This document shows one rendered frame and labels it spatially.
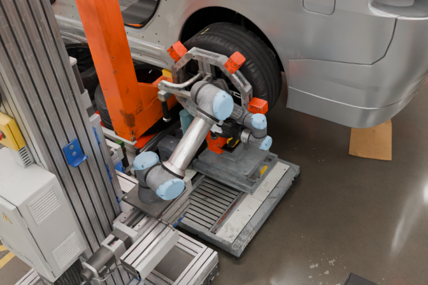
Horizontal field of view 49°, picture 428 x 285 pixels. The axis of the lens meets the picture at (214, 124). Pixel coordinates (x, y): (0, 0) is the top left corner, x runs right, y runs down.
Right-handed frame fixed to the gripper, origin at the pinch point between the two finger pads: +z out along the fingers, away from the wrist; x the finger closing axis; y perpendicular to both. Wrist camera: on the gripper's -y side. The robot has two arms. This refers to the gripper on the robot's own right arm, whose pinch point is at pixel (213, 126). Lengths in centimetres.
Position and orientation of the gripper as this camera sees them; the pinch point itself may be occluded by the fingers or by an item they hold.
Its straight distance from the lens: 257.7
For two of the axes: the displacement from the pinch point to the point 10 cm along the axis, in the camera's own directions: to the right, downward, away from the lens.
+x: -5.7, 5.6, -6.0
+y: -0.9, -7.7, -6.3
